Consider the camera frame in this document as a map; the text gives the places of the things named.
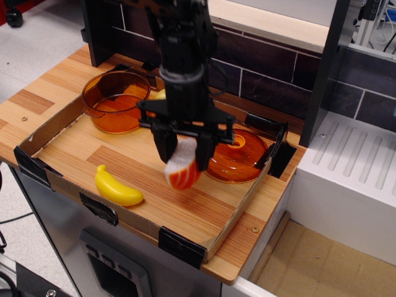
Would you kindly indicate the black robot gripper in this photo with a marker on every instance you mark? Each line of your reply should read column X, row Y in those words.
column 187, row 110

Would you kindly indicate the salmon sushi toy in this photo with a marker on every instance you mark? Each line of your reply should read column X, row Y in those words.
column 182, row 170

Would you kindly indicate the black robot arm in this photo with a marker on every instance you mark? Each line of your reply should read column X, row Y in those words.
column 187, row 40

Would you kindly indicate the orange transparent pot lid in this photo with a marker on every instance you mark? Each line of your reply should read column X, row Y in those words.
column 236, row 162

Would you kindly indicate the orange transparent plastic pot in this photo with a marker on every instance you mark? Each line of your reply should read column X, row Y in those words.
column 111, row 100

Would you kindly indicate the cardboard fence with black tape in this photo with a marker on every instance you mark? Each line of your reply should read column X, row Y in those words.
column 218, row 223

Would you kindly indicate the yellow toy potato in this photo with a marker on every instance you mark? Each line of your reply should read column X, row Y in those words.
column 161, row 95

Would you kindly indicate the yellow toy banana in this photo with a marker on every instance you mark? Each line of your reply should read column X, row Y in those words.
column 111, row 189

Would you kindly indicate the grey toy oven front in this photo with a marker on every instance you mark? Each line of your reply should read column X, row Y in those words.
column 115, row 273

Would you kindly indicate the white toy sink drainboard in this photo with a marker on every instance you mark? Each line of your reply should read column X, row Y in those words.
column 344, row 186

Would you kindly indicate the dark grey right post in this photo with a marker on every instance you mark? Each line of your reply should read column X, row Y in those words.
column 338, row 39

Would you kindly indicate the dark grey vertical post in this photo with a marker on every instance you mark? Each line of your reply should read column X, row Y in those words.
column 98, row 21

